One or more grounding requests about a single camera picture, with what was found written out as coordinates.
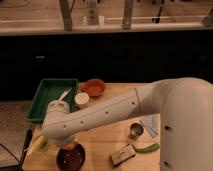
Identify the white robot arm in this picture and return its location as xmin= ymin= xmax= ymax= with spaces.
xmin=42 ymin=77 xmax=213 ymax=171

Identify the metal can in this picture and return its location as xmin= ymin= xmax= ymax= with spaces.
xmin=129 ymin=123 xmax=144 ymax=140

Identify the light blue cloth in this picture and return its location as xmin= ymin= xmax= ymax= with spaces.
xmin=140 ymin=114 xmax=159 ymax=138

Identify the purple bowl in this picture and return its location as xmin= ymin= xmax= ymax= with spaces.
xmin=56 ymin=143 xmax=85 ymax=171

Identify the green plastic tray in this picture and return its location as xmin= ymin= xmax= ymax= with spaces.
xmin=26 ymin=79 xmax=78 ymax=123

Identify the yellow apple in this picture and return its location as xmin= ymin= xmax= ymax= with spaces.
xmin=63 ymin=144 xmax=76 ymax=150

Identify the corn cob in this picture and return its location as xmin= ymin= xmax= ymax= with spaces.
xmin=27 ymin=135 xmax=48 ymax=156

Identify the orange bowl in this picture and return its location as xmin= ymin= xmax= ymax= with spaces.
xmin=82 ymin=79 xmax=105 ymax=97

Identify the white cup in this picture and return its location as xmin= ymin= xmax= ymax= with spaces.
xmin=75 ymin=92 xmax=89 ymax=109

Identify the white dish brush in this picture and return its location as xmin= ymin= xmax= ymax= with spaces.
xmin=58 ymin=87 xmax=72 ymax=101

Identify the green cucumber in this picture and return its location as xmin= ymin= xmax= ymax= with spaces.
xmin=134 ymin=143 xmax=160 ymax=154

